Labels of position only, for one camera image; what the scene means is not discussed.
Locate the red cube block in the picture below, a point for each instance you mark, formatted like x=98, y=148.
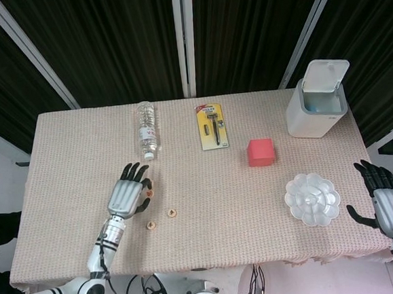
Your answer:
x=260, y=152

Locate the clear flower-shaped plastic palette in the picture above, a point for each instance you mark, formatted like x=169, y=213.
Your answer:
x=312, y=200

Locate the beige woven tablecloth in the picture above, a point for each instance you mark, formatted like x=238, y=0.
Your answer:
x=221, y=203

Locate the white metal frame post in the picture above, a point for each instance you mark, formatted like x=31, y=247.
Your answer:
x=28, y=48
x=309, y=29
x=179, y=36

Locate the yellow razor blister pack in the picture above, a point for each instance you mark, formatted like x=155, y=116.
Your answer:
x=212, y=127

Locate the white flip-lid trash bin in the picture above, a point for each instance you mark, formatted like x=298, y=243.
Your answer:
x=308, y=121

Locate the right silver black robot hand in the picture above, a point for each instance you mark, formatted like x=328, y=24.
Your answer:
x=392, y=210

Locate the wooden chess piece black character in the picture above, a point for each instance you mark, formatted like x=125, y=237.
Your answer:
x=171, y=213
x=150, y=225

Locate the black bulky object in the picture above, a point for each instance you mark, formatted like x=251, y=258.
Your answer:
x=0, y=230

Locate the wooden chess piece red character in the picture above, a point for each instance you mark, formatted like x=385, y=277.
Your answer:
x=149, y=193

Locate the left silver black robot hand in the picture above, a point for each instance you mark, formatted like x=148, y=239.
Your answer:
x=125, y=197

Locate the clear plastic water bottle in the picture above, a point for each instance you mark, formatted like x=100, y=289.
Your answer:
x=146, y=130

